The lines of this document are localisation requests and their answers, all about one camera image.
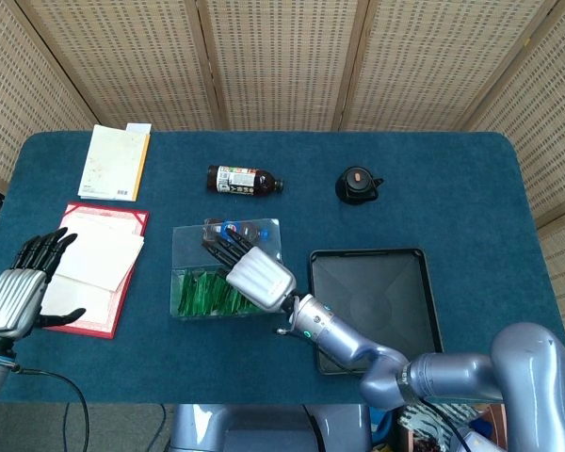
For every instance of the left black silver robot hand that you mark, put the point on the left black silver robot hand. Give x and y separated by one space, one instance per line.
14 296

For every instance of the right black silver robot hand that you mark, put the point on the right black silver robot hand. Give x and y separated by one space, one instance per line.
263 280

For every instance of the transparent plastic box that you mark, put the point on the transparent plastic box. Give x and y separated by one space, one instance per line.
188 245

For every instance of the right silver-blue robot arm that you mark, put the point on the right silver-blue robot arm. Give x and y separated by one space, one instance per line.
339 334

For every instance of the silver-blue robot base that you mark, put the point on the silver-blue robot base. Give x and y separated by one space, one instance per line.
263 428

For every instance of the green foil tea packet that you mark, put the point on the green foil tea packet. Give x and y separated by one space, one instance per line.
182 296

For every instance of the brown tea bottle white label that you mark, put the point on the brown tea bottle white label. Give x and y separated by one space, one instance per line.
240 180

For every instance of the black plastic tray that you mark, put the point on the black plastic tray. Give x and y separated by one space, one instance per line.
381 282

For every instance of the Pepsi cola bottle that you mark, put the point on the Pepsi cola bottle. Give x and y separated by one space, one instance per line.
247 230

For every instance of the blue tablecloth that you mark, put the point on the blue tablecloth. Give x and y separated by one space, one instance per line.
216 358

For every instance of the white paper sheets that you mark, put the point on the white paper sheets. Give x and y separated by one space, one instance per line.
103 263

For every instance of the black lid with orange button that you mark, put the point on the black lid with orange button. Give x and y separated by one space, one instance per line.
355 186

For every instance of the red certificate folder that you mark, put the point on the red certificate folder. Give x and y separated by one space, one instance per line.
122 217

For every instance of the yellow booklet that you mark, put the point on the yellow booklet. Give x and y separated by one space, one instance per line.
141 169

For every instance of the white booklet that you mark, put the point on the white booklet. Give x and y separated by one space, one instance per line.
110 162

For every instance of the woven folding screen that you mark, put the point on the woven folding screen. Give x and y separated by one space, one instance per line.
282 61

